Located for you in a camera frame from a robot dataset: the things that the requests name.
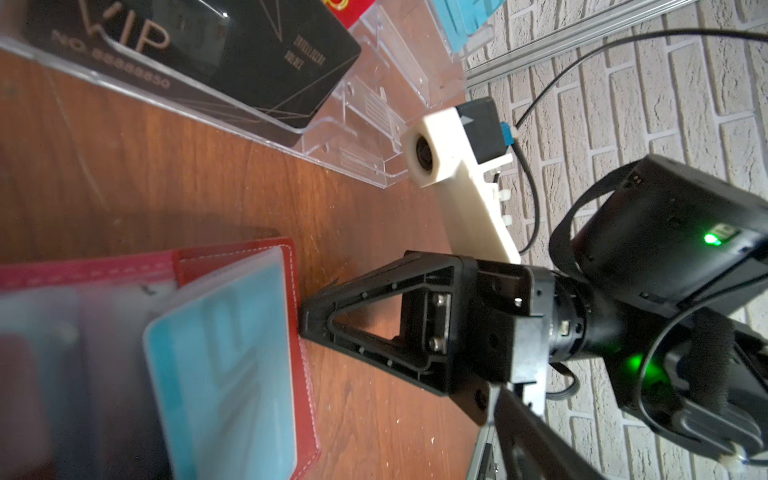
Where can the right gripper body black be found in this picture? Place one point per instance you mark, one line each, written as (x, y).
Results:
(478, 322)

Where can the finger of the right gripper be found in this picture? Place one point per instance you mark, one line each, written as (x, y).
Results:
(404, 318)

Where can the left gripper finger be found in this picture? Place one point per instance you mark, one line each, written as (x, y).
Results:
(530, 449)

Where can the clear acrylic card display stand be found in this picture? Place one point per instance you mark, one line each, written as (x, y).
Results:
(405, 71)

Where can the red leather card wallet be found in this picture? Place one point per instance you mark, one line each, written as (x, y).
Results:
(76, 395)

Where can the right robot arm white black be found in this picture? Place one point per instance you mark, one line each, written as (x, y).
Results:
(648, 285)

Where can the teal VIP card in stand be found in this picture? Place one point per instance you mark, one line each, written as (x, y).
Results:
(465, 24)

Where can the black VIP card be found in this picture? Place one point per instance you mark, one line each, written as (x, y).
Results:
(280, 59)

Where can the red VIP card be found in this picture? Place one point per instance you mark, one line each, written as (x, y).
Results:
(348, 12)

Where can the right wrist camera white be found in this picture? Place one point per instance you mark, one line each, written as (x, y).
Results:
(449, 152)

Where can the aluminium corner wall profile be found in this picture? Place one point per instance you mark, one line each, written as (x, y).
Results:
(614, 19)

